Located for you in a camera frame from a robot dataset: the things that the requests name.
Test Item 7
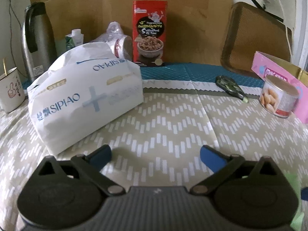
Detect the light green cloth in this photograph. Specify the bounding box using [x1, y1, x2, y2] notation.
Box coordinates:
[285, 173, 304, 231]

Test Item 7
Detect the patterned beige tablecloth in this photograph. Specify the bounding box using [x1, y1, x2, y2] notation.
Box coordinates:
[0, 86, 308, 231]

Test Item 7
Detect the white SIPIAO tissue pack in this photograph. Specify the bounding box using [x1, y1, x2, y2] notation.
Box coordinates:
[27, 42, 143, 155]

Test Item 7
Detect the dark patterned correction tape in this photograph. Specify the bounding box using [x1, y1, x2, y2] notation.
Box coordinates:
[215, 75, 248, 103]

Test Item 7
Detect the round snack tin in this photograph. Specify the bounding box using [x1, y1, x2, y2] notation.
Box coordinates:
[259, 75, 299, 118]

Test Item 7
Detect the white enamel mug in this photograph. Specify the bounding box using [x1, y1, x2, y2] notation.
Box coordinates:
[0, 67, 26, 113]

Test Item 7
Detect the teal quilted table mat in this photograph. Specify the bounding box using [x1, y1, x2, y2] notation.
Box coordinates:
[21, 61, 265, 90]

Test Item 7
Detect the pink metal tin box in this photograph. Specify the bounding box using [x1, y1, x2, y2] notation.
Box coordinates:
[252, 52, 307, 124]

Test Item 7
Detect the stainless steel thermos jug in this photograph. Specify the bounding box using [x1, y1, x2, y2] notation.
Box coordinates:
[21, 2, 57, 82]

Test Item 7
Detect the clear plastic bag with cup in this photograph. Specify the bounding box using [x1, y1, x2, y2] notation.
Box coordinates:
[91, 21, 133, 61]

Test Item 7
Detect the small white green carton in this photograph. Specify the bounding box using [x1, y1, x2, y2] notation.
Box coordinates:
[65, 29, 84, 51]

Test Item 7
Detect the brown mesh chair back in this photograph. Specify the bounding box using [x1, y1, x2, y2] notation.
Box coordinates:
[220, 2, 292, 78]

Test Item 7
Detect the large cardboard sheet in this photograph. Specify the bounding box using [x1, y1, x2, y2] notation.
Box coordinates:
[30, 0, 233, 65]

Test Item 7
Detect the red cereal box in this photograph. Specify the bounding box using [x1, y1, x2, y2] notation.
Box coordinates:
[132, 0, 168, 67]

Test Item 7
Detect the white power cable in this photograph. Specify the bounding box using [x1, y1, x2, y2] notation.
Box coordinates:
[271, 0, 294, 61]

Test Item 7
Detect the black wall cable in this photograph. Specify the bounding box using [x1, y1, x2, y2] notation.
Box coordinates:
[6, 0, 25, 53]

